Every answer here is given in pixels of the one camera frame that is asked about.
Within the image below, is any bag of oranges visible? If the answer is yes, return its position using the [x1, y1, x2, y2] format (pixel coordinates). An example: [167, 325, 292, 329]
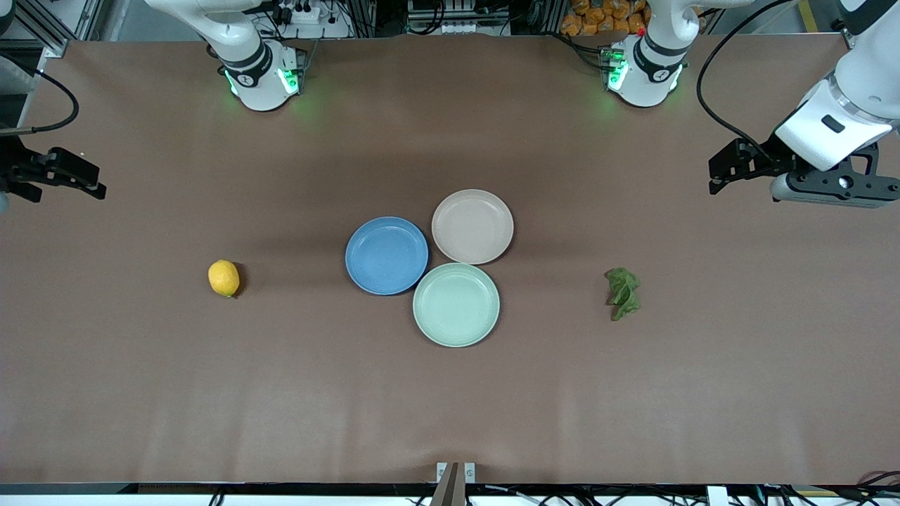
[560, 0, 651, 37]

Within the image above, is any aluminium frame profile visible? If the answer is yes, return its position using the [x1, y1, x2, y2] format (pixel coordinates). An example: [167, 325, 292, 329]
[0, 0, 106, 60]

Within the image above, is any blue plate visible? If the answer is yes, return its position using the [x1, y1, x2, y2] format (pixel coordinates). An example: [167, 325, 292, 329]
[345, 216, 430, 296]

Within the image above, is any small metal bracket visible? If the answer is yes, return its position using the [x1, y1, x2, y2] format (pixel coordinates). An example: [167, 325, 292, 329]
[436, 462, 477, 486]

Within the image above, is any brown table cover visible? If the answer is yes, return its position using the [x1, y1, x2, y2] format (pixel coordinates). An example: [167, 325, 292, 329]
[0, 35, 900, 486]

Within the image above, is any mint green plate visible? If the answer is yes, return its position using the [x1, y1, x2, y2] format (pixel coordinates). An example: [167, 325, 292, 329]
[413, 263, 501, 348]

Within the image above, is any green lettuce leaf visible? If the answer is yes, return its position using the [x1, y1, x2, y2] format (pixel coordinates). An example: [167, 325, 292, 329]
[605, 267, 642, 322]

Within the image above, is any beige plate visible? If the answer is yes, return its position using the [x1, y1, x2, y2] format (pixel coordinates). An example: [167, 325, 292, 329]
[431, 189, 515, 266]

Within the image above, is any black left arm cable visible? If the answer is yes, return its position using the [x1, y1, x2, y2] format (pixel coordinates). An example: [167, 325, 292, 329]
[696, 0, 799, 162]

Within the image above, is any yellow lemon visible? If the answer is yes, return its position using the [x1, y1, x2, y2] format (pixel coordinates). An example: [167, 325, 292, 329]
[208, 259, 240, 298]

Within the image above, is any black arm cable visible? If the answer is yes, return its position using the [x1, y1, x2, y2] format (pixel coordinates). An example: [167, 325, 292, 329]
[0, 69, 79, 136]
[696, 0, 799, 162]

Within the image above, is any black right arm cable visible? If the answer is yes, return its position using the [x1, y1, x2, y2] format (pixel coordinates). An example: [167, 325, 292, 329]
[0, 69, 79, 136]

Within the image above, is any white power strip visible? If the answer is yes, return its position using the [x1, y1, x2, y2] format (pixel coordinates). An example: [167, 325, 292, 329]
[271, 0, 326, 26]

